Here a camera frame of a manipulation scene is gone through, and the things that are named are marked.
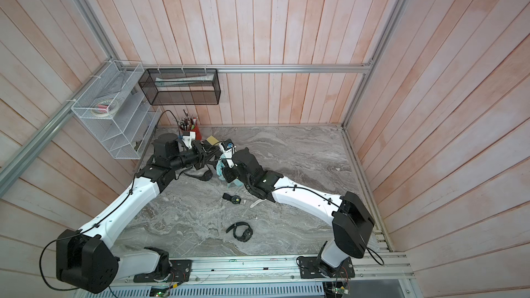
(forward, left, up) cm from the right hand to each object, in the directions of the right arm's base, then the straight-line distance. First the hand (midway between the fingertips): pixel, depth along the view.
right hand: (223, 159), depth 77 cm
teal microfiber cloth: (-9, -1, +4) cm, 10 cm away
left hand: (+2, +1, +3) cm, 4 cm away
